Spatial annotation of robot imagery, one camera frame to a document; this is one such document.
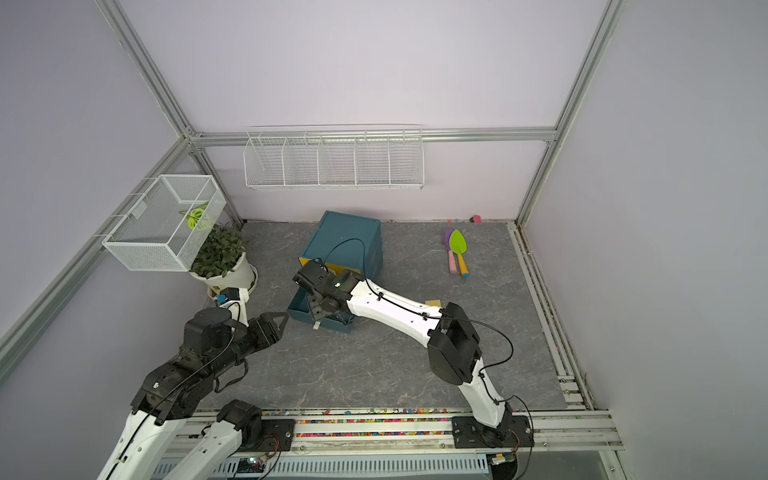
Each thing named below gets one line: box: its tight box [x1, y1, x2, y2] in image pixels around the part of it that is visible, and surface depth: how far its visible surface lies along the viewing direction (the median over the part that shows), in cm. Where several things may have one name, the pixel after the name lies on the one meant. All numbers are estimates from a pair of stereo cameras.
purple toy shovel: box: [443, 227, 458, 275], surface depth 111 cm
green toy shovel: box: [449, 229, 470, 278], surface depth 114 cm
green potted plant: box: [189, 222, 248, 279], surface depth 90 cm
